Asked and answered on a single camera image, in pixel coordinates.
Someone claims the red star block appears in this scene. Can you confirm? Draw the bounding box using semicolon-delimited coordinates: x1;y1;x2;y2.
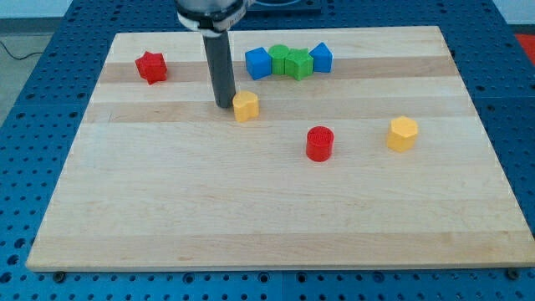
135;51;167;84

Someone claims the red cylinder block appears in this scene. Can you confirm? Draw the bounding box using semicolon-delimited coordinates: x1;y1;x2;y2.
306;125;334;162

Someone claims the black cable on floor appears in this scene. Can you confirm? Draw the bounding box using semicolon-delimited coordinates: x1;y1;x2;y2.
0;40;45;61

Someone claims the yellow hexagon block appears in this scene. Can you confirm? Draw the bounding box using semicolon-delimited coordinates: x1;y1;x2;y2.
386;116;419;152

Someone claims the blue triangle block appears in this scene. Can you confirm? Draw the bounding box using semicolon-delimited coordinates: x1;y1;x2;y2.
308;42;334;73

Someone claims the green star block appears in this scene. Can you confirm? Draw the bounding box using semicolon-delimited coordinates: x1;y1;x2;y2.
284;48;313;81

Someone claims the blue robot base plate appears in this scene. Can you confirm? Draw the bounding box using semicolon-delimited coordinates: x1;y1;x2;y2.
247;0;324;13

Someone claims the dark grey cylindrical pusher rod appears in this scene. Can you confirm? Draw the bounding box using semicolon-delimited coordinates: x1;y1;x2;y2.
203;31;236;109

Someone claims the yellow heart block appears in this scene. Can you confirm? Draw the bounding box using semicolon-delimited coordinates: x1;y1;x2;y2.
232;90;259;122

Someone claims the green cylinder block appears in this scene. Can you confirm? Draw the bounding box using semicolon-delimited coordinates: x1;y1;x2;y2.
268;44;289;75

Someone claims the blue cube block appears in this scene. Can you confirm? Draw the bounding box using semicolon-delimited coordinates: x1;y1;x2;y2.
245;48;272;80

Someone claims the light wooden board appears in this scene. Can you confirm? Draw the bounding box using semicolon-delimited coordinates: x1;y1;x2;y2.
26;26;534;272

